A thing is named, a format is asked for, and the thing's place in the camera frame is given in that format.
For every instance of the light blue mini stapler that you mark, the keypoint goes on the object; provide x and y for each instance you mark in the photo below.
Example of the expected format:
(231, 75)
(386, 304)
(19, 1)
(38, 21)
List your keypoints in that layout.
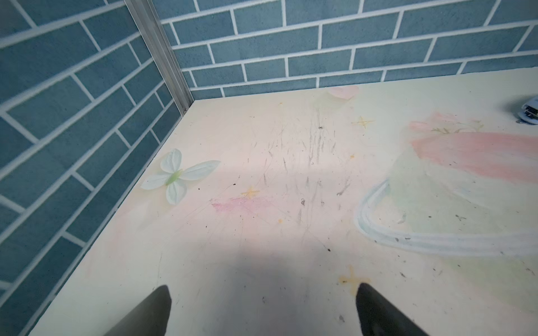
(528, 113)

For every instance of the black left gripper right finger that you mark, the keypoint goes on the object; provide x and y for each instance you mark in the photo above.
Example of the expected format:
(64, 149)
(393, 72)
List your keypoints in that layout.
(378, 316)

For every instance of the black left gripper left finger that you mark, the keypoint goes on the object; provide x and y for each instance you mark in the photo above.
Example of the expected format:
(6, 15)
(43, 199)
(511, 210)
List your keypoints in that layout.
(149, 318)

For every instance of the aluminium corner post left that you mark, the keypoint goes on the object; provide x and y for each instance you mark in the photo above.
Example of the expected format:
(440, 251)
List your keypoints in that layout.
(146, 18)

